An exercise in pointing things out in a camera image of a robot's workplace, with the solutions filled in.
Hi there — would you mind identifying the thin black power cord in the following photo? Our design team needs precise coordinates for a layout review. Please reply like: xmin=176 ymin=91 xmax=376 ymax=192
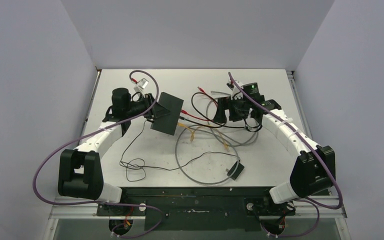
xmin=119 ymin=119 xmax=241 ymax=183

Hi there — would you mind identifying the aluminium front rail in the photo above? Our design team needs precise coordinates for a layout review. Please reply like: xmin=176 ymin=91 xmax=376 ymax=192
xmin=48 ymin=195 xmax=348 ymax=220

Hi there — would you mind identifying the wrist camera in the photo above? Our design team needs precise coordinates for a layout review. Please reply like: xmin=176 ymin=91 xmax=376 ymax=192
xmin=133 ymin=78 xmax=149 ymax=93
xmin=230 ymin=80 xmax=244 ymax=100

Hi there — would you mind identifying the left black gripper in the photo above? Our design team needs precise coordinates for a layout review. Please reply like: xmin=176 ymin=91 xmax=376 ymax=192
xmin=125 ymin=93 xmax=170 ymax=120

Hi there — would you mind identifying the black ethernet cable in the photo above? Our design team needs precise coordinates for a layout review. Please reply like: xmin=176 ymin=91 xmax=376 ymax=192
xmin=179 ymin=92 xmax=263 ymax=133

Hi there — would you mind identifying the yellow ethernet cable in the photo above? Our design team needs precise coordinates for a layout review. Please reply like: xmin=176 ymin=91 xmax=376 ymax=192
xmin=176 ymin=122 xmax=231 ymax=153

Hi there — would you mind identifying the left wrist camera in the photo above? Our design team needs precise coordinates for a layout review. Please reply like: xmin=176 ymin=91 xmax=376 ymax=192
xmin=133 ymin=78 xmax=149 ymax=93

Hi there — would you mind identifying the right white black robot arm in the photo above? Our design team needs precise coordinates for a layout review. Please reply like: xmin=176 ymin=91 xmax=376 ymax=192
xmin=213 ymin=80 xmax=335 ymax=214

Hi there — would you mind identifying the black power adapter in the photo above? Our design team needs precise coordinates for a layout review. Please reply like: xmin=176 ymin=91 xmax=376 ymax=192
xmin=226 ymin=161 xmax=245 ymax=181

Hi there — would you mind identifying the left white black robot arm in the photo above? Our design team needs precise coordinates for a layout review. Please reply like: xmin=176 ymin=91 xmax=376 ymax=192
xmin=57 ymin=87 xmax=172 ymax=216

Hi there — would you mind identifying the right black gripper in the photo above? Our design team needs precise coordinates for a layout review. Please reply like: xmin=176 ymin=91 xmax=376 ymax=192
xmin=213 ymin=95 xmax=251 ymax=124

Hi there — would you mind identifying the red ethernet cable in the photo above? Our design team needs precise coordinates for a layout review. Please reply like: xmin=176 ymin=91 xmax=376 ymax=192
xmin=179 ymin=86 xmax=226 ymax=123

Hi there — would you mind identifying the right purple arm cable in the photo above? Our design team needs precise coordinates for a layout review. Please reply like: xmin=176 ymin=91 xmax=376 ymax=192
xmin=227 ymin=72 xmax=344 ymax=239

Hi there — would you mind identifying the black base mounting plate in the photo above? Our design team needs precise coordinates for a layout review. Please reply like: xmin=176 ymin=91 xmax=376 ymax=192
xmin=95 ymin=187 xmax=298 ymax=232

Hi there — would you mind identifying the black network switch box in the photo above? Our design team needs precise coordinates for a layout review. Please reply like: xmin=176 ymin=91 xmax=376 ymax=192
xmin=150 ymin=92 xmax=184 ymax=136

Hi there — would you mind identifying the grey ethernet cable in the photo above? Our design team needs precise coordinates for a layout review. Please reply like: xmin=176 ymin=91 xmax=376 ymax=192
xmin=174 ymin=89 xmax=260 ymax=186

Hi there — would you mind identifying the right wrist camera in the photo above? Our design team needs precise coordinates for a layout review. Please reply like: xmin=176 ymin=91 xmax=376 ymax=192
xmin=230 ymin=80 xmax=244 ymax=100

